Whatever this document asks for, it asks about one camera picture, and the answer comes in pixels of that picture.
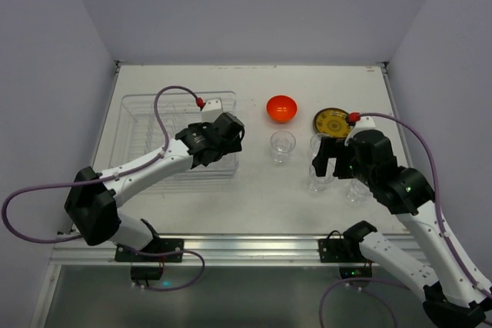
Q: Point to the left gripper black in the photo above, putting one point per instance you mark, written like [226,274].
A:
[221,145]

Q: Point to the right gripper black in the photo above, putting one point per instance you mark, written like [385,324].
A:
[342,160]

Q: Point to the clear glass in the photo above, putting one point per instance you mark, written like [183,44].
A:
[282,145]
[318,184]
[314,145]
[357,192]

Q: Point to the olive yellow plate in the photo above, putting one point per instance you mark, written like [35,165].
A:
[332,122]

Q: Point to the orange plastic bowl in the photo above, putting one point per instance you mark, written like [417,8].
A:
[281,108]

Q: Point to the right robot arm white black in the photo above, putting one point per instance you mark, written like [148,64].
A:
[453,292]

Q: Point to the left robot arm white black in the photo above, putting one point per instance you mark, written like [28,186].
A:
[94,200]

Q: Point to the clear plastic dish rack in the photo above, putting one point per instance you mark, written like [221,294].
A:
[138,132]

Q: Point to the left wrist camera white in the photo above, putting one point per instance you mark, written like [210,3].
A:
[210,109]

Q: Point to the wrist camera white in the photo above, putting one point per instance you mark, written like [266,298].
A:
[210,109]
[358,123]

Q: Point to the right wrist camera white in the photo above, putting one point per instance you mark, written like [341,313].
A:
[358,123]

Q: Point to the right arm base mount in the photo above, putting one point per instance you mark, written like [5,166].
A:
[335,248]

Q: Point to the aluminium front rail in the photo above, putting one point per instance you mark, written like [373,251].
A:
[218,250]

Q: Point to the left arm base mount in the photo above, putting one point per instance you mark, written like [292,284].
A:
[148,264]

